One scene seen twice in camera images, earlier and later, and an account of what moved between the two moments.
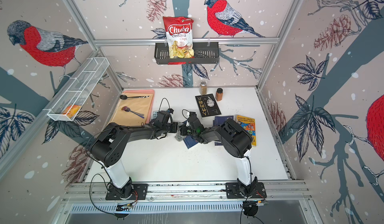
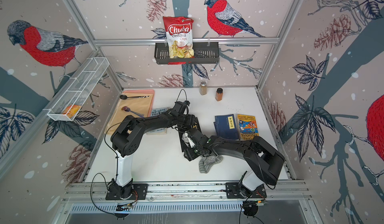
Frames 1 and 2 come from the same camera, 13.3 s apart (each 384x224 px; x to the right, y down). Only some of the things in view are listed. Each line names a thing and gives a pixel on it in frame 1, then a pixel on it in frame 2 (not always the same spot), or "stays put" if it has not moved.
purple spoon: (127, 109) stays put
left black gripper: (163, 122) to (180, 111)
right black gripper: (183, 129) to (189, 155)
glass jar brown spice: (203, 88) stays put
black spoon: (124, 97) stays put
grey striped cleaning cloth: (178, 136) to (205, 162)
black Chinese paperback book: (207, 106) to (190, 122)
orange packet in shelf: (71, 110) stays put
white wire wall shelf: (79, 90) stays put
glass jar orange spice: (219, 94) stays put
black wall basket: (205, 53) stays put
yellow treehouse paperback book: (248, 124) stays put
